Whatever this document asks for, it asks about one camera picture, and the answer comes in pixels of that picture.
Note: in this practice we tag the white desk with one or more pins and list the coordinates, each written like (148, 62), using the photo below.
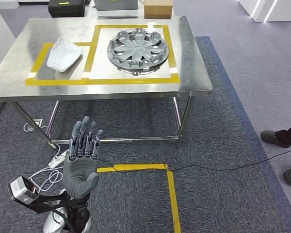
(91, 13)

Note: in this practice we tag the white power strip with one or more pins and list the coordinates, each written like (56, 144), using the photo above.
(57, 160)

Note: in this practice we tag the white curved panel part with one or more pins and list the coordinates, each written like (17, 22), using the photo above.
(63, 54)

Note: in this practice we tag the white lit wall block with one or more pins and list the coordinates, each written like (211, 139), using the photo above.
(281, 9)

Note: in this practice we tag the grey wheel hubcap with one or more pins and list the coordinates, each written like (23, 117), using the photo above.
(138, 48)

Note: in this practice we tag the black carrying case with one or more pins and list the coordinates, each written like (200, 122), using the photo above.
(65, 9)

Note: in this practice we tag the person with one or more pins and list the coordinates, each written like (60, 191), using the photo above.
(271, 137)

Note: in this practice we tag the stainless steel table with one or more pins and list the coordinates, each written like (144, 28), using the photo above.
(63, 25)

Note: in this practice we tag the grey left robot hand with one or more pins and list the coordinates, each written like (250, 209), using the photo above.
(79, 177)

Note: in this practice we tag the silver flat device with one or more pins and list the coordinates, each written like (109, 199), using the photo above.
(116, 17)

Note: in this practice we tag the brown cardboard box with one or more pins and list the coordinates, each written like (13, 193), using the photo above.
(157, 11)

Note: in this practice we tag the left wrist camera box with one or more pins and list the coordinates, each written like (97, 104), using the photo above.
(20, 189)

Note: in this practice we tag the grey laptop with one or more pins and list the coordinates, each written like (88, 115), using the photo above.
(116, 4)

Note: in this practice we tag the grey power adapter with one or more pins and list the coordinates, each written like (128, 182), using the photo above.
(36, 123)

